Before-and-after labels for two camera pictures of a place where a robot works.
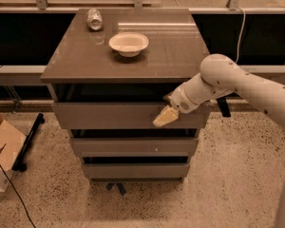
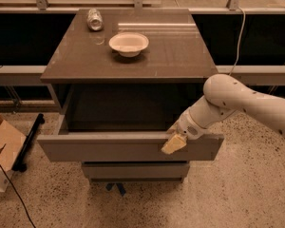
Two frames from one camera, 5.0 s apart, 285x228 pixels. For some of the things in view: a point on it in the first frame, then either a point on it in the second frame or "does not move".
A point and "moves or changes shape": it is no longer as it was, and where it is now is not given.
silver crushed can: x=94 y=20 does not move
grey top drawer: x=123 y=116 moves or changes shape
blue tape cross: x=109 y=185 does not move
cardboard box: x=6 y=144 does not move
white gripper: x=180 y=101 -> x=187 y=126
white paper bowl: x=128 y=44 does not move
